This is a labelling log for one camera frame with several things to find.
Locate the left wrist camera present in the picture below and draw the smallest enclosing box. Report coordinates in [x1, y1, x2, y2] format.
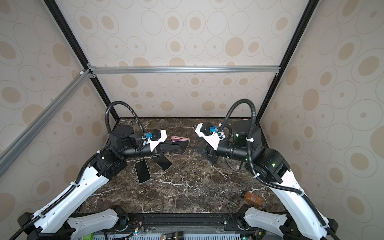
[143, 129, 167, 152]

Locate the phone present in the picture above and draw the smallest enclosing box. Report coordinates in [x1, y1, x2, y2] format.
[153, 155, 172, 171]
[134, 160, 152, 184]

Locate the silver aluminium left rail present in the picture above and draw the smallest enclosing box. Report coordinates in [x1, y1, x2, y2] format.
[1, 70, 91, 175]

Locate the pink phone case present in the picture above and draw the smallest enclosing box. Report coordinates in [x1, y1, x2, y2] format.
[171, 136, 190, 144]

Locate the green packet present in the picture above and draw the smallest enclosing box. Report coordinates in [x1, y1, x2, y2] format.
[82, 234, 94, 240]

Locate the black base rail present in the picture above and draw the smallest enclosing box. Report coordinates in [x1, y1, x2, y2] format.
[53, 212, 313, 240]

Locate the purple smartphone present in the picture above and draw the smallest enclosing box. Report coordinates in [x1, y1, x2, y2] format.
[168, 140, 190, 155]

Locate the amber bottle black cap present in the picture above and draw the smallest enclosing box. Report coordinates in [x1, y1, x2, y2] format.
[244, 192, 263, 207]

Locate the silver aluminium back rail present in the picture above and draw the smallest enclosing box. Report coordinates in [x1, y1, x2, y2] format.
[91, 66, 280, 74]

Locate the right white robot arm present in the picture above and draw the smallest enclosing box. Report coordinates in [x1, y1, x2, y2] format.
[194, 99, 338, 240]

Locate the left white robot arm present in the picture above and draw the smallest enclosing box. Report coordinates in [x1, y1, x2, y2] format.
[11, 101, 174, 240]

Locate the dark bottle at front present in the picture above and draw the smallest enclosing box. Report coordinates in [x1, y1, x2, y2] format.
[160, 231, 184, 240]

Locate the silver aluminium rail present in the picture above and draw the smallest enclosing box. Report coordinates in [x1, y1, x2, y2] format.
[1, 70, 91, 175]
[91, 66, 280, 74]

